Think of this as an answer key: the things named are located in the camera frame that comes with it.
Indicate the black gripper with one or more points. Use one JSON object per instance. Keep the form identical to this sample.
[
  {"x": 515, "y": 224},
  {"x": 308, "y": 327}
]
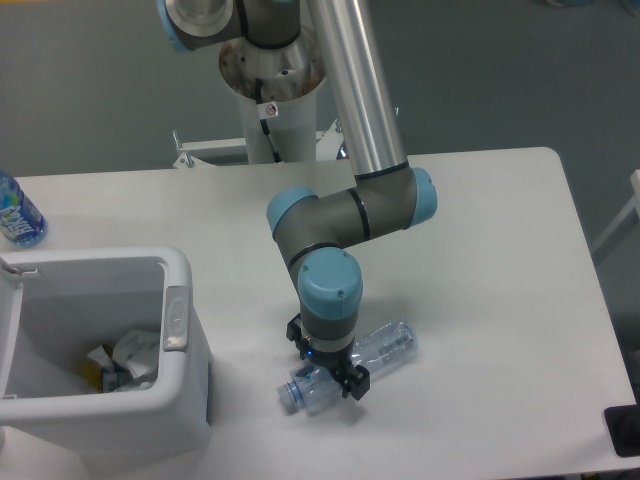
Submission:
[{"x": 354, "y": 380}]

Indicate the clear plastic bottle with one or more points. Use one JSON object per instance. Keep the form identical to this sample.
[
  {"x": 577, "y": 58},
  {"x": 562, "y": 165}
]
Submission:
[{"x": 311, "y": 388}]

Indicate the white paper trash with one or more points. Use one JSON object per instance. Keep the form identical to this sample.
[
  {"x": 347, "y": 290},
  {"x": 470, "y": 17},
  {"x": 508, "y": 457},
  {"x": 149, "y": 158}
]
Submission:
[{"x": 138, "y": 352}]

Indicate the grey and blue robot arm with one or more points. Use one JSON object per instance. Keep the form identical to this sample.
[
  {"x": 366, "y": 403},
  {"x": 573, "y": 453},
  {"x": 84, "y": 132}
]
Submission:
[{"x": 313, "y": 233}]

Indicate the yellow wrapper trash in bin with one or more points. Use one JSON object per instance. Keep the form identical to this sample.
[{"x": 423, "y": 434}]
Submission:
[{"x": 103, "y": 375}]

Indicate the white plastic trash can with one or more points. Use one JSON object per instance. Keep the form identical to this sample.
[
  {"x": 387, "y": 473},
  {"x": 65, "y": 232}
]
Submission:
[{"x": 56, "y": 306}]

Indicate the black object at table edge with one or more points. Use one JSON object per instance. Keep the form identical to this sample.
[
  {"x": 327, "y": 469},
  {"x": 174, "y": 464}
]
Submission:
[{"x": 623, "y": 427}]

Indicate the blue labelled water bottle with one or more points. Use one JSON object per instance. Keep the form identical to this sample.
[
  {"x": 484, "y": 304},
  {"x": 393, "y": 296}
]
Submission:
[{"x": 22, "y": 224}]

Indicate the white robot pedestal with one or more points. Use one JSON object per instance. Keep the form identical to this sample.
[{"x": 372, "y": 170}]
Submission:
[{"x": 280, "y": 120}]

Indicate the white frame at right edge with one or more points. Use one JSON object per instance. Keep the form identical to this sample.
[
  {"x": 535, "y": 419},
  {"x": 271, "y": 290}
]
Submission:
[{"x": 620, "y": 226}]

